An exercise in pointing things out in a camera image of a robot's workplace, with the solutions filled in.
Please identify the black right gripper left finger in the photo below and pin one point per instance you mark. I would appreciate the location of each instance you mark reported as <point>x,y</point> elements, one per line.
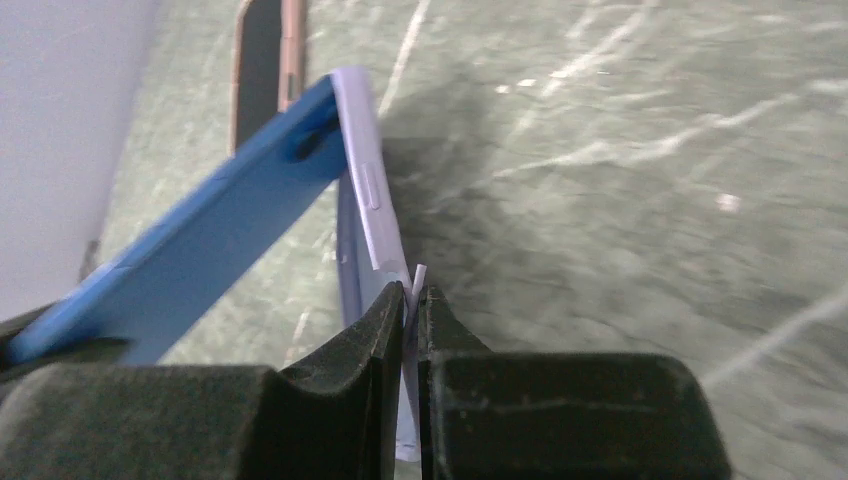
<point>331,415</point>

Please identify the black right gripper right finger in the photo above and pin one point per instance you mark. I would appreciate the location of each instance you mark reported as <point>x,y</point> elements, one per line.
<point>542,415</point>

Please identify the blue phone black screen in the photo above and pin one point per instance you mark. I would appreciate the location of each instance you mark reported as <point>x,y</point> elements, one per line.
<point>151,294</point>

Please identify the lilac phone case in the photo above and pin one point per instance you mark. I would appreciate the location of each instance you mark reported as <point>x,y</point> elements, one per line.
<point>369,251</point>

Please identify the pink cased phone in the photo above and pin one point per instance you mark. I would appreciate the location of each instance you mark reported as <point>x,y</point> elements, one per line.
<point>269,64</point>

